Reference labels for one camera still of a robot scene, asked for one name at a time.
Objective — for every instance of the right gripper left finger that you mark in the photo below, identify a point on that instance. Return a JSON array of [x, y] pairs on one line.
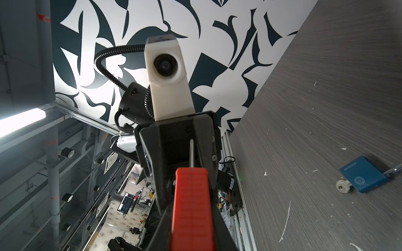
[[161, 224]]

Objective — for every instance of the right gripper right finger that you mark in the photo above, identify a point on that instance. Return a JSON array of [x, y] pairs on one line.
[[222, 237]]

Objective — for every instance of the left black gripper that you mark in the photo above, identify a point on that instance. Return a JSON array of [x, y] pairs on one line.
[[164, 146]]

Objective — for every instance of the red padlock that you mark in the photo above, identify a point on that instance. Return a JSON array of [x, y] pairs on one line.
[[192, 223]]

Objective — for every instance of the blue padlock far left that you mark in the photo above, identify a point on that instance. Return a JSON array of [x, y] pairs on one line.
[[363, 176]]

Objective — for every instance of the ceiling light strip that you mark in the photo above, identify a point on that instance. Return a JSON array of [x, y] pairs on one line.
[[18, 121]]

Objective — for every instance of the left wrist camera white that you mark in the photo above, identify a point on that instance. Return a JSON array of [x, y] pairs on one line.
[[170, 92]]

